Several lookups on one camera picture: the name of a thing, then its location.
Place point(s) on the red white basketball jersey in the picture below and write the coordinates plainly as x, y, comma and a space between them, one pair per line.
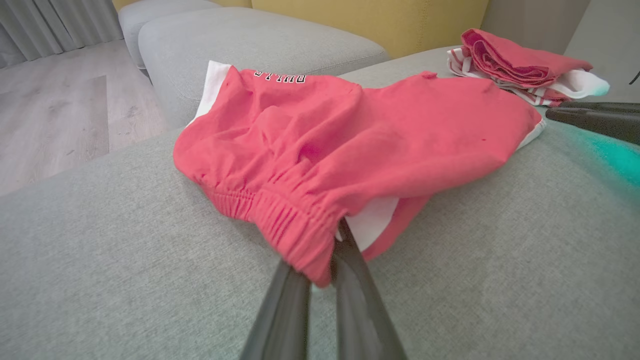
515, 60

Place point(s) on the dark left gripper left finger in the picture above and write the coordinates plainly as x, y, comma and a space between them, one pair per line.
282, 320

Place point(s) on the small grey sofa cushion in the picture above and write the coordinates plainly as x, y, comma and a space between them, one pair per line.
150, 12

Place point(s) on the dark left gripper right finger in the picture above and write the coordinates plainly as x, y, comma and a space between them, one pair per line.
362, 310

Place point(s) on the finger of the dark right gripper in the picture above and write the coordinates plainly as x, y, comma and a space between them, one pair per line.
600, 106
600, 125

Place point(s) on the grey curtain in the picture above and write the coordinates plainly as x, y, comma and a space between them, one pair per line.
50, 25

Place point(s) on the yellow sofa backrest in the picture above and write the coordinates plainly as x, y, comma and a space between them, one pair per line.
400, 25

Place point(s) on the red shorts white stripes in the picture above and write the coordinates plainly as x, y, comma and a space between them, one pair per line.
350, 140

